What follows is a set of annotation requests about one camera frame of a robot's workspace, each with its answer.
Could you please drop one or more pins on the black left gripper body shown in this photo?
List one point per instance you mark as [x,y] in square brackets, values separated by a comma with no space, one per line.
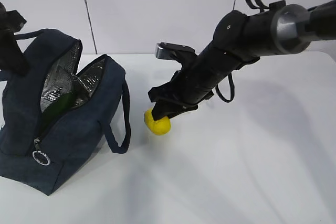
[11,21]

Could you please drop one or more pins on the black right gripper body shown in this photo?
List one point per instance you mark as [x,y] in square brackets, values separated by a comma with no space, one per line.
[187,88]

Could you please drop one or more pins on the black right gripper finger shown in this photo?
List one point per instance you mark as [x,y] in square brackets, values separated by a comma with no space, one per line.
[165,108]
[181,110]

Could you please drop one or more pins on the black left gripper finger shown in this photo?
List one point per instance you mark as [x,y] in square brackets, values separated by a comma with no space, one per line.
[12,57]

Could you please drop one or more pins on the yellow lemon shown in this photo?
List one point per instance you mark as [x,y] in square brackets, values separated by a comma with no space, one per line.
[157,127]

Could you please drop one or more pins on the green cucumber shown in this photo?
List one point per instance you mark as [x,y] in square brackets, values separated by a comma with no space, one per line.
[61,105]

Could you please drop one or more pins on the dark blue lunch bag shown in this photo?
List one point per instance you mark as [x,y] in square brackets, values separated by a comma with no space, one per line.
[44,154]

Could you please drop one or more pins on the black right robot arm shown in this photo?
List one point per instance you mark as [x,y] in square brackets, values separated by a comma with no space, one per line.
[238,40]

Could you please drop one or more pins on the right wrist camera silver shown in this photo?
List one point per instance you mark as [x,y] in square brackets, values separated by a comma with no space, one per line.
[167,51]

